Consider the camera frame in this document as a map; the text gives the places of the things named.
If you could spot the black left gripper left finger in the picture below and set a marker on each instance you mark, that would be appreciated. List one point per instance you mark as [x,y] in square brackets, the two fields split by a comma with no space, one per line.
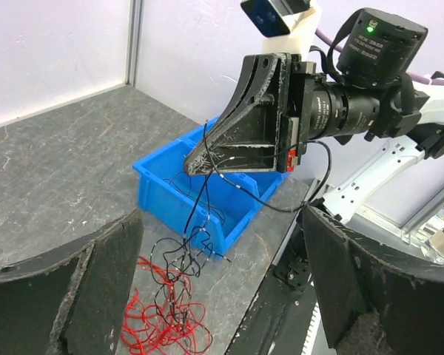
[71,299]

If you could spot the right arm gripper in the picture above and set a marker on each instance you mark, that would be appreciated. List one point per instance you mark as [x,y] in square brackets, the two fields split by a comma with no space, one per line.
[245,137]

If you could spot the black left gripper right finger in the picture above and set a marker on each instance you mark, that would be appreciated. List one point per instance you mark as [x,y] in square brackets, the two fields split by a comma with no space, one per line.
[373,299]

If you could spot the blue plastic bin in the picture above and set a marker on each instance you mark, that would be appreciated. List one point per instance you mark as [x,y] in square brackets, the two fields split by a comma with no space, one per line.
[211,212]

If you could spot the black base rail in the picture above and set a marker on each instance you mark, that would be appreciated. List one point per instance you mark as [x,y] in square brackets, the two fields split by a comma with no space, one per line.
[283,316]

